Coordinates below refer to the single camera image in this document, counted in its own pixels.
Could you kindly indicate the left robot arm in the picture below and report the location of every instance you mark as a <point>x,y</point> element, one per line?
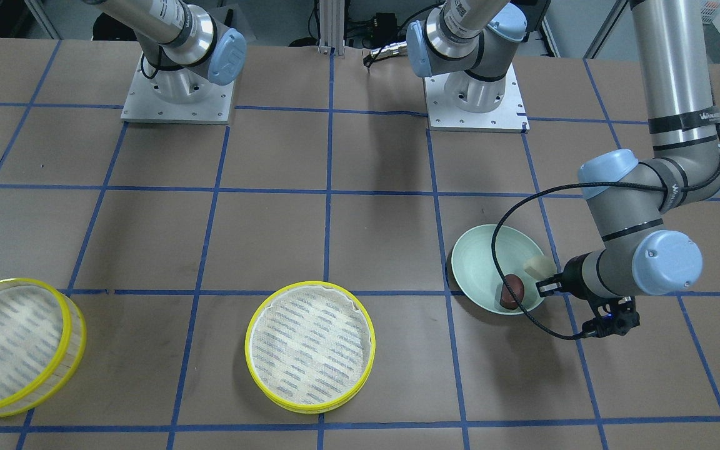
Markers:
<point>626,197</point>

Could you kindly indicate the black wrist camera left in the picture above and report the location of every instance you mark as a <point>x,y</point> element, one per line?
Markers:
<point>611,317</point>

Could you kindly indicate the light green plate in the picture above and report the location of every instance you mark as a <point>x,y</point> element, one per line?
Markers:
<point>473,266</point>

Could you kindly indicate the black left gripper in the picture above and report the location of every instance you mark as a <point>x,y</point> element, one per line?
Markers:
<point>572,277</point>

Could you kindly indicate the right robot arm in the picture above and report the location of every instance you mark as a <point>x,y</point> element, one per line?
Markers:
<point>185,51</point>

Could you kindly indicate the white bun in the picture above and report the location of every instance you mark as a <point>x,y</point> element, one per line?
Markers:
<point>540,267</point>

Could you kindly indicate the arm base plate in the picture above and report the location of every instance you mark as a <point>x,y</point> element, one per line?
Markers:
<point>458,103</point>
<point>176,97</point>

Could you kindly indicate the brown bun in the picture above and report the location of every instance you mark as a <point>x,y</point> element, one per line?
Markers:
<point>512,292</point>

